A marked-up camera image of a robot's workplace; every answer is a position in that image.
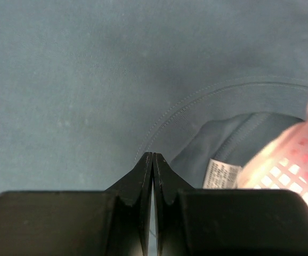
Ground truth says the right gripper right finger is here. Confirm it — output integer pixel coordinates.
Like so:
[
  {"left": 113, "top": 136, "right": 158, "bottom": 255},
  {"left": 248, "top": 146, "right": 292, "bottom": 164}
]
[{"left": 153, "top": 153, "right": 197, "bottom": 255}]

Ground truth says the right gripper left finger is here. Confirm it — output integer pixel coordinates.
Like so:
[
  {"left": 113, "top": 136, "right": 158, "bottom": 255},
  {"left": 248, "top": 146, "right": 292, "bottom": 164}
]
[{"left": 107, "top": 153, "right": 153, "bottom": 255}]

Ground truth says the blue-grey t shirt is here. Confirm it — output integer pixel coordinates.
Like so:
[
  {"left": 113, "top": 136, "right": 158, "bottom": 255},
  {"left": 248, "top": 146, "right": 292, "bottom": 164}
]
[{"left": 0, "top": 0, "right": 308, "bottom": 256}]

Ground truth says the white plastic laundry basket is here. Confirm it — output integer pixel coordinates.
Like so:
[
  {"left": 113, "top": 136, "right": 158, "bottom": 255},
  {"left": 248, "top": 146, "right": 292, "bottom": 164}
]
[{"left": 238, "top": 109, "right": 308, "bottom": 205}]

